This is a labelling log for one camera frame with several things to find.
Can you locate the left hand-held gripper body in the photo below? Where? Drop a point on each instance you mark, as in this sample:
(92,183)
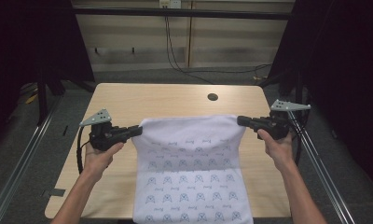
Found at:
(103,135)

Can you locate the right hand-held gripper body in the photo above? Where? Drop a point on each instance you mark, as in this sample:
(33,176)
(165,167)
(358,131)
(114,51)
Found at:
(276,126)

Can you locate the white patterned towel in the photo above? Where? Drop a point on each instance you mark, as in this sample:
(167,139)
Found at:
(190,171)

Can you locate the person's right hand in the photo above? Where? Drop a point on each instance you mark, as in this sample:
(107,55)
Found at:
(281,152)

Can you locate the person's left hand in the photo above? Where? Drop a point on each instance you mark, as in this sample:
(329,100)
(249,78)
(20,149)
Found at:
(97,161)

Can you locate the small black floor item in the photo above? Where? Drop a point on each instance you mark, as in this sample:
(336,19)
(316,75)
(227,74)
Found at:
(65,130)

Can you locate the black metal stand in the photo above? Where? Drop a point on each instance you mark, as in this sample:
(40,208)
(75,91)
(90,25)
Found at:
(42,99)

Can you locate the grey tape strip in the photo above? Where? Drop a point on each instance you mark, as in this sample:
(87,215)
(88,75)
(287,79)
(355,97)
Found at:
(58,192)

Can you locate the yellow object on floor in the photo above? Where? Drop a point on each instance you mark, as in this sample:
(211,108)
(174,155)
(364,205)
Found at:
(31,99)

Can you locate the black curtain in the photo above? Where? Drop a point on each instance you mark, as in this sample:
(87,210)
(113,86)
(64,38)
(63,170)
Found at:
(346,77)
(26,46)

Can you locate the aluminium floor rail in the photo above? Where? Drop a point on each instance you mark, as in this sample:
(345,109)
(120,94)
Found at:
(23,155)
(323,168)

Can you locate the black horizontal frame bar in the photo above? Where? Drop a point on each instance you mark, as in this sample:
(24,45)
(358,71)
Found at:
(181,13)

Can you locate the white wall power outlet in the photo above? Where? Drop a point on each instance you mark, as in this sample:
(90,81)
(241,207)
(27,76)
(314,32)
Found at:
(170,3)

